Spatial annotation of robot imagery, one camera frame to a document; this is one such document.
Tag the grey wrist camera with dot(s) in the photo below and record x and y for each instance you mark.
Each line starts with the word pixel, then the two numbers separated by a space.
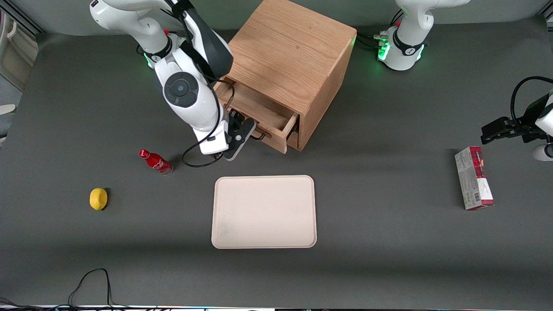
pixel 544 152
pixel 239 140

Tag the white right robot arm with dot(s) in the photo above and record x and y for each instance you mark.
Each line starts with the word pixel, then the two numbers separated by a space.
pixel 185 86

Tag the white plastic crate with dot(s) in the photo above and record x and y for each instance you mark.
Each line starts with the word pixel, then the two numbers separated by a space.
pixel 15 52

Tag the wooden drawer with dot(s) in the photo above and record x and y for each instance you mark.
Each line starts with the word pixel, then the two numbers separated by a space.
pixel 259 110

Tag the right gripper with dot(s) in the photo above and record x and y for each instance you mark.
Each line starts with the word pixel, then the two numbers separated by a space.
pixel 235 119

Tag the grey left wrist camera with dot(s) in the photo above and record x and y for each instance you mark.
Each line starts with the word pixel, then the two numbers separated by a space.
pixel 544 152

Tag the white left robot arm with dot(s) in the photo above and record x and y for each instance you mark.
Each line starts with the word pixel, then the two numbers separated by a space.
pixel 408 39

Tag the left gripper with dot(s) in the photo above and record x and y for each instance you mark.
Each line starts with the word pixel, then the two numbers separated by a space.
pixel 526 126

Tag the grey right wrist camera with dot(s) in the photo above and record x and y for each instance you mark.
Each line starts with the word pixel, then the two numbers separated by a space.
pixel 239 140

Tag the red plaid cardboard box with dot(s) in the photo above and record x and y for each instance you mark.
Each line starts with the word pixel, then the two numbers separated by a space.
pixel 473 179

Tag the wooden drawer cabinet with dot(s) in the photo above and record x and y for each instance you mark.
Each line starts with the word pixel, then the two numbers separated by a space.
pixel 293 52

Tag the red cola bottle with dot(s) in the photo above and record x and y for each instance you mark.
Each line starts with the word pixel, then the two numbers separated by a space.
pixel 156 162

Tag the yellow lemon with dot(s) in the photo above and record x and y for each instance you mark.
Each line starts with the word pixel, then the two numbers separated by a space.
pixel 98 199

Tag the beige rectangular tray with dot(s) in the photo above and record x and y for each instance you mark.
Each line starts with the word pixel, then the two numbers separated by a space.
pixel 264 211

